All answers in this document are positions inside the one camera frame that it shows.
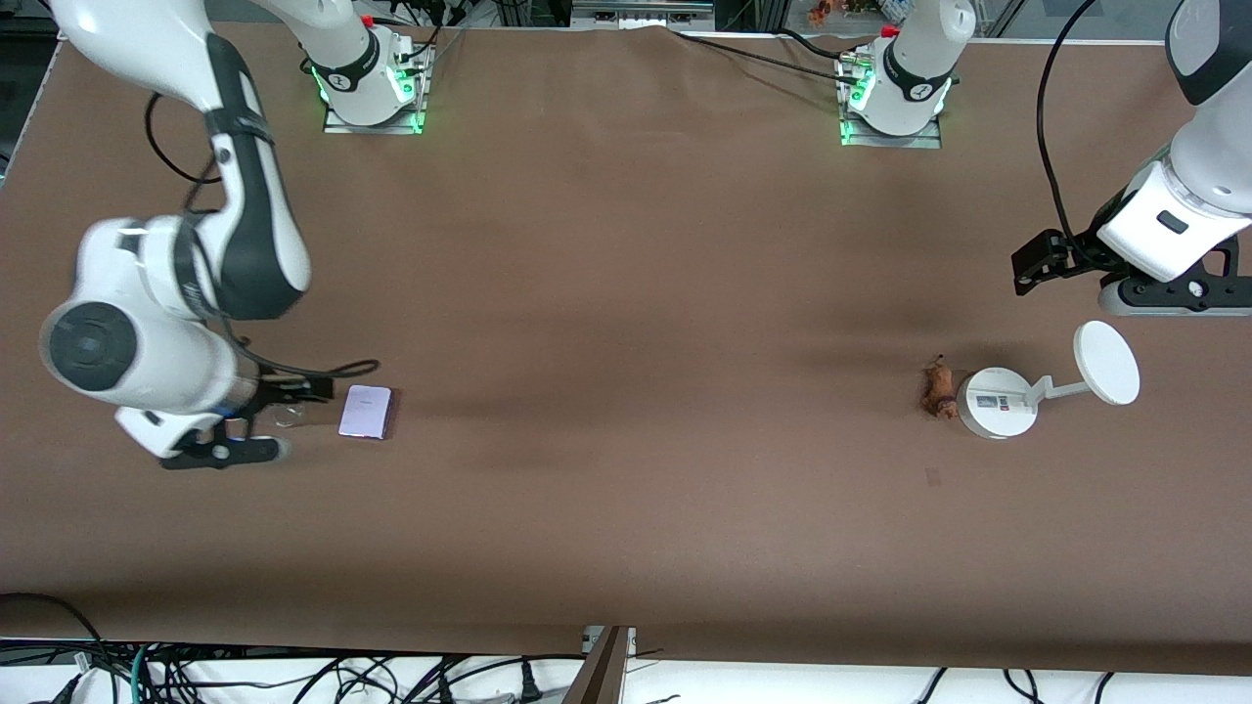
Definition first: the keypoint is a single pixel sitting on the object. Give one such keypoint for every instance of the brown table cover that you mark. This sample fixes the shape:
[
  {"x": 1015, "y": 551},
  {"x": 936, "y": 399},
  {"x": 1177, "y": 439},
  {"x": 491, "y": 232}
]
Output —
[{"x": 626, "y": 538}]

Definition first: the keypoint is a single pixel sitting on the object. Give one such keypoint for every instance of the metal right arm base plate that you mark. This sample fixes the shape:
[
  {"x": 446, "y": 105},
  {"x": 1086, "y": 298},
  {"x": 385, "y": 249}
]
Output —
[{"x": 337, "y": 122}]

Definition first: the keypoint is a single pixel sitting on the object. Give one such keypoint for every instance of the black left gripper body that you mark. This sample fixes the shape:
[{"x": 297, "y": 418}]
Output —
[{"x": 1078, "y": 256}]

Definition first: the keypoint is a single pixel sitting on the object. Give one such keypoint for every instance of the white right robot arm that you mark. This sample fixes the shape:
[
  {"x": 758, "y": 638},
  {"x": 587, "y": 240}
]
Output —
[{"x": 127, "y": 342}]

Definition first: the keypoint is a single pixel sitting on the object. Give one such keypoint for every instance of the white round-base stand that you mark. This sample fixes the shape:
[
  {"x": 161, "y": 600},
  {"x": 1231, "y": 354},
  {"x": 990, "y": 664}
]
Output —
[{"x": 998, "y": 403}]

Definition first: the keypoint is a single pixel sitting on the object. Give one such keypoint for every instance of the clear plastic cup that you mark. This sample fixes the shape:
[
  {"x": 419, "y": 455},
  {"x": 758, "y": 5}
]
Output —
[{"x": 290, "y": 418}]

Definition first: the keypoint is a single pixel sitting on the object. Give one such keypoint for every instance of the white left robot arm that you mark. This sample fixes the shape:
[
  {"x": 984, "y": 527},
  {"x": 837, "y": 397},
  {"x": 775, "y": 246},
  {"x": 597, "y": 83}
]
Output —
[{"x": 915, "y": 59}]

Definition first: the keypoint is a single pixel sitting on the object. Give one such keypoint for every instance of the lilac smartphone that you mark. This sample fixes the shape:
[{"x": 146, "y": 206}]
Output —
[{"x": 365, "y": 412}]

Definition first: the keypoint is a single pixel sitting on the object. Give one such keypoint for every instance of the brown lion statue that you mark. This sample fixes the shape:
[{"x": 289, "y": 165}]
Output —
[{"x": 941, "y": 391}]

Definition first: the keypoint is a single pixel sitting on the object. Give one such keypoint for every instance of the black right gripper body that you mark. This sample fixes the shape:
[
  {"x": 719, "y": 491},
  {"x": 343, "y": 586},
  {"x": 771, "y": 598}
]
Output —
[{"x": 271, "y": 393}]

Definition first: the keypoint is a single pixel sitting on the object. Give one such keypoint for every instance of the small metal bracket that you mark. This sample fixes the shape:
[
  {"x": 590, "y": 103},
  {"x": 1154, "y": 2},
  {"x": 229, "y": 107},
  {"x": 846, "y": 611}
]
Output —
[{"x": 590, "y": 640}]

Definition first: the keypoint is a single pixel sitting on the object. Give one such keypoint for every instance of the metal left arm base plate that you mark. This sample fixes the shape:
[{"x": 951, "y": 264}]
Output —
[{"x": 880, "y": 140}]

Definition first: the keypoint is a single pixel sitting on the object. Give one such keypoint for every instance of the small orange toy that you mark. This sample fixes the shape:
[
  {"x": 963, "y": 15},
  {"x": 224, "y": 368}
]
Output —
[{"x": 820, "y": 12}]

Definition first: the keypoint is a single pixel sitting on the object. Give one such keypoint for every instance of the wooden post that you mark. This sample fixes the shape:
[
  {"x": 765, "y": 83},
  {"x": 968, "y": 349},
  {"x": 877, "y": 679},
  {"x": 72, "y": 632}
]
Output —
[{"x": 597, "y": 675}]

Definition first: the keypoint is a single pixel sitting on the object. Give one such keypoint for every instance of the grey metal box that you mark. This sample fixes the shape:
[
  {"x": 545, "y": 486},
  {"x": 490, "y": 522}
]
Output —
[{"x": 641, "y": 12}]

